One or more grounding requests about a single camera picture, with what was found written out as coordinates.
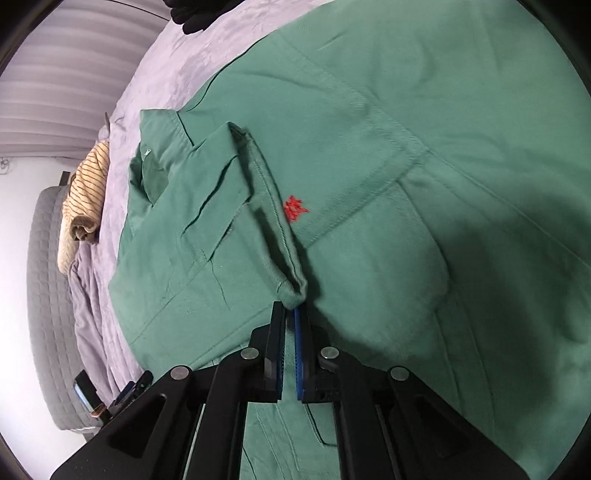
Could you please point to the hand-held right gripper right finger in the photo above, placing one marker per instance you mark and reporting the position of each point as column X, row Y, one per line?
column 299, row 360

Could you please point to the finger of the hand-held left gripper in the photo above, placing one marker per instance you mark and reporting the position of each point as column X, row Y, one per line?
column 131, row 390

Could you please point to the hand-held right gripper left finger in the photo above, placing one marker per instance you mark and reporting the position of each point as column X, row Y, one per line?
column 279, row 360

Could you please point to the green work jacket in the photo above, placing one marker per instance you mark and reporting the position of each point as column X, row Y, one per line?
column 369, row 184

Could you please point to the grey quilted mattress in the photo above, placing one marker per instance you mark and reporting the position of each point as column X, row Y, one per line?
column 46, row 300

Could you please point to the beige striped cloth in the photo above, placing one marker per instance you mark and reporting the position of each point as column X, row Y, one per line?
column 87, row 184

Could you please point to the pale pleated curtain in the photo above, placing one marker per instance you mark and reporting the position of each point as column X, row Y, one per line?
column 60, row 92

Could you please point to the purple plush blanket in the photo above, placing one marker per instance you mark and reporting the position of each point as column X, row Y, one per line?
column 184, row 60

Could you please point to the black cloth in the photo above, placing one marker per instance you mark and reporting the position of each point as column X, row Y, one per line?
column 194, row 21

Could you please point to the wall socket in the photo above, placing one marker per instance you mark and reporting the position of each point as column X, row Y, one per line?
column 4, row 166

